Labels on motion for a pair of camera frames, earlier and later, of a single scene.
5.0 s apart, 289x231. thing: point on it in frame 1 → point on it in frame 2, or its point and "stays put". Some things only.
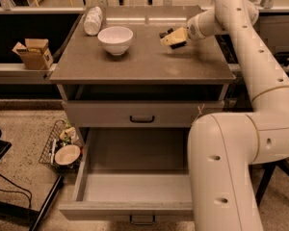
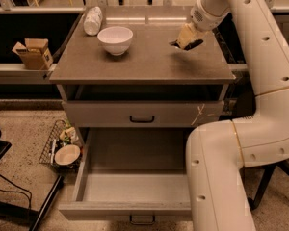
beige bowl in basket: (66, 154) stays put
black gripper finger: (174, 46) → (194, 44)
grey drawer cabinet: (135, 101) stays put
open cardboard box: (35, 54) stays put
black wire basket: (64, 148) stays put
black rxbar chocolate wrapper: (172, 46) → (197, 42)
